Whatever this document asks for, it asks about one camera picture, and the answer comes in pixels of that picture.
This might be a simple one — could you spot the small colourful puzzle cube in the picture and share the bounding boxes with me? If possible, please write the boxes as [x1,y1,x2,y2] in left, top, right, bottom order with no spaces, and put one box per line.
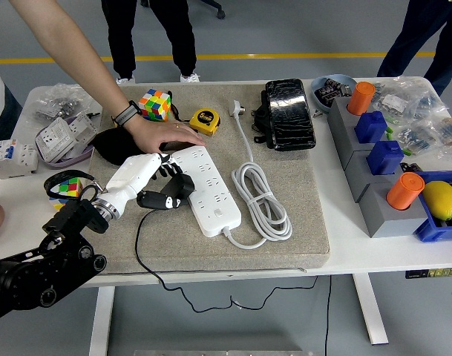
[48,177,82,211]

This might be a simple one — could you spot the person's left hand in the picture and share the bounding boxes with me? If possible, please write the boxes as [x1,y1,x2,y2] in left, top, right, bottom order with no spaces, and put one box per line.
[123,119,208,155]

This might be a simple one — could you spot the white power strip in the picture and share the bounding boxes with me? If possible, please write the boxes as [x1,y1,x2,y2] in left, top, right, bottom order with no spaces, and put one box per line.
[172,145,243,237]

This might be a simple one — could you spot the white power strip cable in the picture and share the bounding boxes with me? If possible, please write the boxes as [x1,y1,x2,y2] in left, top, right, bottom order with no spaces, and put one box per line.
[220,98,295,250]

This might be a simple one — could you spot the blue plastic bin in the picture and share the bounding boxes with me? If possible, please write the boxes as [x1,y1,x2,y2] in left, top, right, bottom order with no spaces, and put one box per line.
[413,169,452,244]

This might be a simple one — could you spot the large white wall socket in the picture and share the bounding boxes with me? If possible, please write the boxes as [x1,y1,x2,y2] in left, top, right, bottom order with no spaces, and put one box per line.
[34,116,78,164]

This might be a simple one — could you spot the black power adapter plug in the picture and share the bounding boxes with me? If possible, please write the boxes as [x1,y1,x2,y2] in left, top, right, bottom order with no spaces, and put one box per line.
[160,172,195,201]

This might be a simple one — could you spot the small white wall socket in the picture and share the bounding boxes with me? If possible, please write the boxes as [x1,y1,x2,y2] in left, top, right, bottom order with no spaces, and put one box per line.
[64,111,99,144]

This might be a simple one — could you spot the yellow lemon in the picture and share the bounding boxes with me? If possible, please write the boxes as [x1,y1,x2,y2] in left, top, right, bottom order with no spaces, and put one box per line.
[422,180,452,220]

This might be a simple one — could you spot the large colourful puzzle cube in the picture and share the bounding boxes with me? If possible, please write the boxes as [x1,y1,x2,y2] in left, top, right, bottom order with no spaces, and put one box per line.
[138,88,172,122]

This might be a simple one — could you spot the white table leg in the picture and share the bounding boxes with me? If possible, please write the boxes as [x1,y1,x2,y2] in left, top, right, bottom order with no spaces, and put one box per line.
[88,286,115,356]
[351,274,390,346]

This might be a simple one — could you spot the yellow square tape measure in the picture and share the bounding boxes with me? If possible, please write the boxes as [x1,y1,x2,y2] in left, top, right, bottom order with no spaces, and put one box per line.
[189,107,222,137]

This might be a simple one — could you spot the black hanging cable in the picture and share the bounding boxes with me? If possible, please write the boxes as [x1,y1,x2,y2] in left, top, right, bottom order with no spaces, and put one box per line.
[324,276,333,356]

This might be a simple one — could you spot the orange cylinder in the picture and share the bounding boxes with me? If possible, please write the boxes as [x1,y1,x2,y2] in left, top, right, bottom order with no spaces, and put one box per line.
[386,171,426,211]
[346,81,376,116]

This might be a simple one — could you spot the light blue bowl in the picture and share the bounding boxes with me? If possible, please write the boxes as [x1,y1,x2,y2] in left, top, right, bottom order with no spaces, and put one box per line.
[309,73,357,114]

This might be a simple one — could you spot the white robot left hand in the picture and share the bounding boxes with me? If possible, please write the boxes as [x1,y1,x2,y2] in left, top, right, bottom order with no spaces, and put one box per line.
[105,151,192,219]

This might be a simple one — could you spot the clear bag of white parts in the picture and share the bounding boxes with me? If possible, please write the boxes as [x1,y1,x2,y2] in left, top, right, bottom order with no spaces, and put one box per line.
[372,76,451,122]

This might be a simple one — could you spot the black electronic module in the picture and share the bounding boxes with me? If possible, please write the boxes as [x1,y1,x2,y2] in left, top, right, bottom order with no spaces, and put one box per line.
[399,161,423,175]

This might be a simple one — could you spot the grey socket block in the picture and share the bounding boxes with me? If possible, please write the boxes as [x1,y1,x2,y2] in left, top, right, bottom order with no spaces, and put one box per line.
[327,96,392,171]
[344,142,407,204]
[358,174,440,239]

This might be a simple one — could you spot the clear bag of metal screws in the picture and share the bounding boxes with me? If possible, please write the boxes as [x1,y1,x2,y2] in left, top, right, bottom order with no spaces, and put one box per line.
[30,83,102,122]

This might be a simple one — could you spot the grey-brown mat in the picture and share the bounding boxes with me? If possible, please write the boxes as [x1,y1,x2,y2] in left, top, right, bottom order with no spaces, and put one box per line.
[86,83,331,276]

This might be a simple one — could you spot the black capacitors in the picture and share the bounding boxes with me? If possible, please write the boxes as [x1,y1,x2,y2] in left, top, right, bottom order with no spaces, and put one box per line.
[315,77,355,103]

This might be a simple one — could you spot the black wristband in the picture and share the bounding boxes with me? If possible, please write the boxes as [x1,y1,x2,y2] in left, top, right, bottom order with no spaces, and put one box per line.
[112,99,142,129]

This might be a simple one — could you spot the black tape measure strap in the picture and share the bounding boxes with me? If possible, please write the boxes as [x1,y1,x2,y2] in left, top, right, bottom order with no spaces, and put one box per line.
[167,90,193,123]

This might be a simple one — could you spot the thin black adapter cord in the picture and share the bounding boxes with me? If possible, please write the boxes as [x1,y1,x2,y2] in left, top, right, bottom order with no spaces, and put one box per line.
[135,207,319,312]

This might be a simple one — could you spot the black cloth pouch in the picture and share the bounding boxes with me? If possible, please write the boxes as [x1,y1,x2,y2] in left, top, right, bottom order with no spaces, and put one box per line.
[91,128,145,167]

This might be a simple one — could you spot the table control panel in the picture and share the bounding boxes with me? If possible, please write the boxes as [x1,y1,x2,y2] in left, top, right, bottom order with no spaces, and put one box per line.
[404,266,452,280]

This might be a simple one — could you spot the clear bag of blue parts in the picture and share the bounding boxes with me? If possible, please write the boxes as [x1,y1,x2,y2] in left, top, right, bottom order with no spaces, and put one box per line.
[390,118,445,156]

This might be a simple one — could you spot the blue block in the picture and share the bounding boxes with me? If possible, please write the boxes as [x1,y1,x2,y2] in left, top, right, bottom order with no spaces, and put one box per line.
[366,139,404,176]
[354,110,389,145]

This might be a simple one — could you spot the white circuit breaker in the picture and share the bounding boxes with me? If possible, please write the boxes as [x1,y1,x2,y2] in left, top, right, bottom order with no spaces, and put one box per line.
[0,136,39,179]

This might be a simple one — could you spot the black glossy cracked device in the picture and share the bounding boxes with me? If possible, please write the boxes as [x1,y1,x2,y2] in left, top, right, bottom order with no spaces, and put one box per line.
[264,77,318,152]

